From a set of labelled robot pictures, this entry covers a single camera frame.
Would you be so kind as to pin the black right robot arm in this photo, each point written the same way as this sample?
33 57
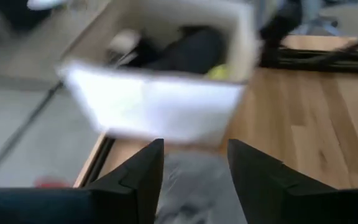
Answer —
278 21

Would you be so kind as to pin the large black garment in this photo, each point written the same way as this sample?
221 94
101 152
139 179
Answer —
191 53

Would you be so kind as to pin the grey table frame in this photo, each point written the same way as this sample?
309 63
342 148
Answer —
312 21

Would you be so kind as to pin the beige fabric bin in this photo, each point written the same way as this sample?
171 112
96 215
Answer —
154 109

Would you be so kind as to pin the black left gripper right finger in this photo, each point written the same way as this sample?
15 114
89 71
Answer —
259 186

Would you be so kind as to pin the yellow garment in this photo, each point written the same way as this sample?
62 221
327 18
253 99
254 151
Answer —
217 72

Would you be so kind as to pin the light grey garment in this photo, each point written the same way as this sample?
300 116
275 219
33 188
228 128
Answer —
194 186

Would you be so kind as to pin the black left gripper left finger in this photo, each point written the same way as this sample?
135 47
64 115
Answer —
135 186

